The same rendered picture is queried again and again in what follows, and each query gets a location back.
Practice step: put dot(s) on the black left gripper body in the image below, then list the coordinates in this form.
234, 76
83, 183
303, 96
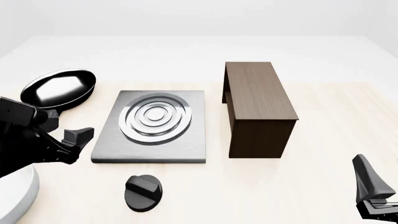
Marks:
53, 151

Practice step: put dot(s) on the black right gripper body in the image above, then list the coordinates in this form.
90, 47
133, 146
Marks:
382, 208

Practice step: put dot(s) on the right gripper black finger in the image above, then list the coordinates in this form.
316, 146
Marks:
370, 182

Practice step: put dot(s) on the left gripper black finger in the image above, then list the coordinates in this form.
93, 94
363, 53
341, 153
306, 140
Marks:
81, 137
52, 120

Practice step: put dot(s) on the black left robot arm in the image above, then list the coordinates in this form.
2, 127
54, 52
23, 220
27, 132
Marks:
17, 112

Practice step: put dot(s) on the flat stove plate with rings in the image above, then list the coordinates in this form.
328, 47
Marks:
118, 144

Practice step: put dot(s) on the round black stove knob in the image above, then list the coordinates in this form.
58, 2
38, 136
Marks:
140, 196

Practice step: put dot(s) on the black frying pan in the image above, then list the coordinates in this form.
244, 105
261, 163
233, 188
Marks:
59, 88

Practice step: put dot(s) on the white round plate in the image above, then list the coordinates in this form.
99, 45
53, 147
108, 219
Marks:
15, 198

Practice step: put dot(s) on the dark brown wooden cabinet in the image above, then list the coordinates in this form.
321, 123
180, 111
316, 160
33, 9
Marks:
261, 98

